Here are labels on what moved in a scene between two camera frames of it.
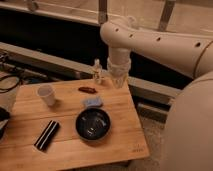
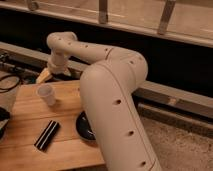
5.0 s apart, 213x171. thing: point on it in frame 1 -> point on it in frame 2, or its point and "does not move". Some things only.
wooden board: x=71 y=126 does not move
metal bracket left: x=32 y=6 does not move
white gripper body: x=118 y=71 -> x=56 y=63
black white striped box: x=46 y=135 does not move
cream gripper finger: x=119 y=83 -> x=43 y=76
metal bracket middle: x=102 y=11 does not move
